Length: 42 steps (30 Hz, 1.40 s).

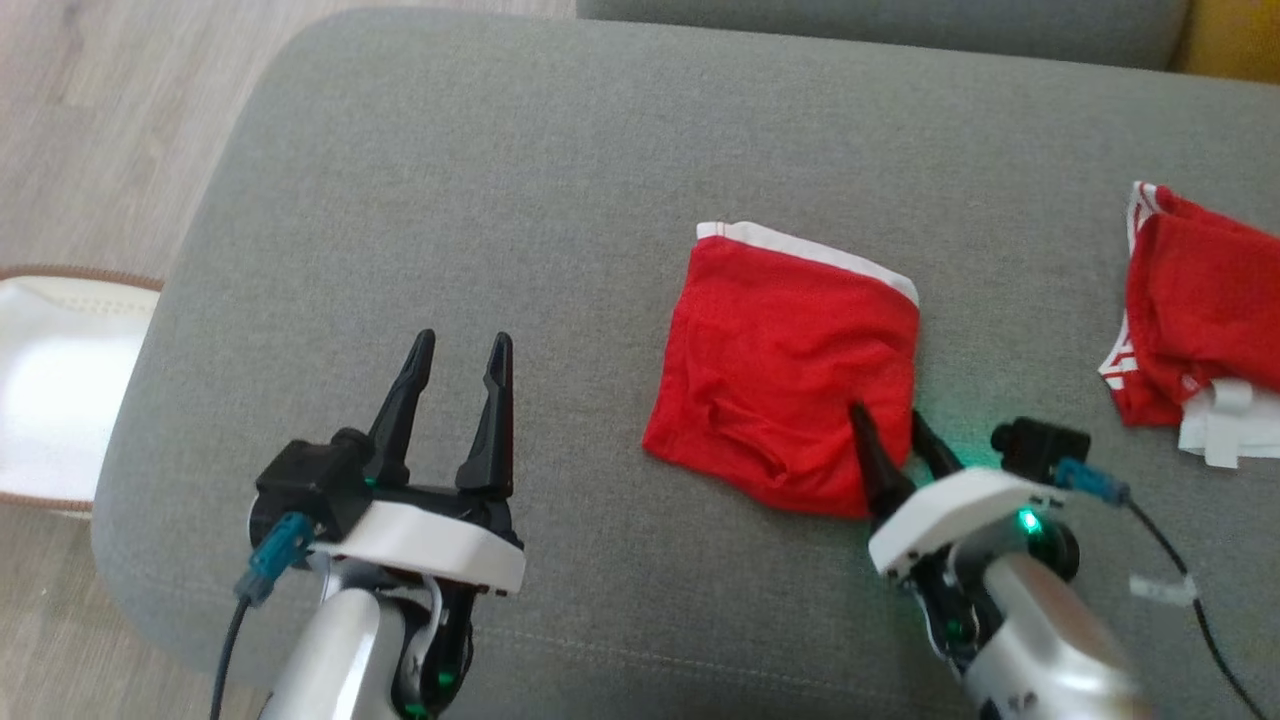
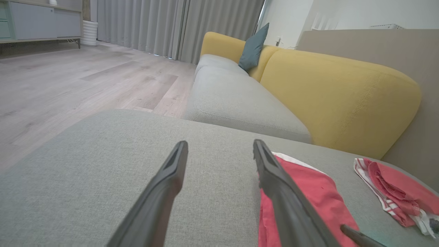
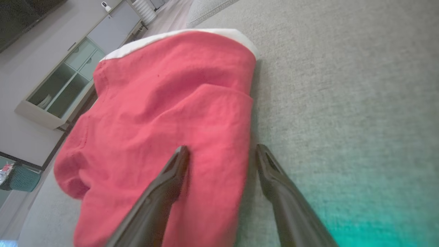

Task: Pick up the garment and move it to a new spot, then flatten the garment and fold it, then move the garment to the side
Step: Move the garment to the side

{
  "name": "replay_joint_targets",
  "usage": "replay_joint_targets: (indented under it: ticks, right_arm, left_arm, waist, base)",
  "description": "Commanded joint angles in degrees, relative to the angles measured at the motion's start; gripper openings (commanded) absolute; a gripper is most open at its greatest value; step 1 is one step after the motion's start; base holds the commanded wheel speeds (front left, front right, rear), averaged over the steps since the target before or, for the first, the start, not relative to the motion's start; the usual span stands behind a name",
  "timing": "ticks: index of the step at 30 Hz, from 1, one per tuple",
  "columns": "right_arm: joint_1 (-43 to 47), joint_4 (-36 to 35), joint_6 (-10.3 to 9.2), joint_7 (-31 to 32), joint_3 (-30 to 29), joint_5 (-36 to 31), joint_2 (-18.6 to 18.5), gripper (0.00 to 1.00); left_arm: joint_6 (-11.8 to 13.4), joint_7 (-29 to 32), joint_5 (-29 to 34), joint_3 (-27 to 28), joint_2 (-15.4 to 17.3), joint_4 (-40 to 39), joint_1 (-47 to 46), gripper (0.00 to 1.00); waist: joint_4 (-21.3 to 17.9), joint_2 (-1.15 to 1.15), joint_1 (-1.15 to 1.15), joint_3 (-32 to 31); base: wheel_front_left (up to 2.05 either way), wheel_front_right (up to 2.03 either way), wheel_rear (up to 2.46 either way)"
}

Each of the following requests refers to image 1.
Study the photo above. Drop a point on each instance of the white laundry basket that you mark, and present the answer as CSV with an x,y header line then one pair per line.
x,y
60,390

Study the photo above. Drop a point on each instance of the red Bulls 23 jersey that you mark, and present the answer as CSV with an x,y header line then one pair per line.
x,y
1200,300

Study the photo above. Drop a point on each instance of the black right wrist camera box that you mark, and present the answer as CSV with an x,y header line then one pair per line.
x,y
1040,450

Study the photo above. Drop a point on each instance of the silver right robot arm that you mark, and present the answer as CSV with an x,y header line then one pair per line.
x,y
1040,640

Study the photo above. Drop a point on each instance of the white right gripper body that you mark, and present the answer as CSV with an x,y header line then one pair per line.
x,y
940,510

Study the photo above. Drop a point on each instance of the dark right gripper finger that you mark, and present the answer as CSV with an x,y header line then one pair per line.
x,y
935,455
880,475

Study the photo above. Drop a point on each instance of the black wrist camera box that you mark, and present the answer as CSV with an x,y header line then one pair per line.
x,y
1040,450
305,480

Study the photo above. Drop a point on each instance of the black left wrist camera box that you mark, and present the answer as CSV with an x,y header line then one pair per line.
x,y
305,480

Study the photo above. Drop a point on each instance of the grey sofa chaise cushion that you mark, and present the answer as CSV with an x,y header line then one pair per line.
x,y
600,200

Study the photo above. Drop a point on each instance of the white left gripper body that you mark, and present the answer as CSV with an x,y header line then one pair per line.
x,y
430,545

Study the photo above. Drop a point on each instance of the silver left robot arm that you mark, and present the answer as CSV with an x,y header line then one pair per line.
x,y
340,640

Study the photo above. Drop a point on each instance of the yellow sofa back cushion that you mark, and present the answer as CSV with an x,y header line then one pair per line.
x,y
1235,35

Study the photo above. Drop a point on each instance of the red white-striped shorts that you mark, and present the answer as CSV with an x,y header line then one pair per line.
x,y
780,370

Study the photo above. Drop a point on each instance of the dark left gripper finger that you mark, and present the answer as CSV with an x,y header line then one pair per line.
x,y
405,420
492,430

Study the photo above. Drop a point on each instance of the grey sofa seat cushion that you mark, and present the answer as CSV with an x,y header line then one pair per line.
x,y
880,25

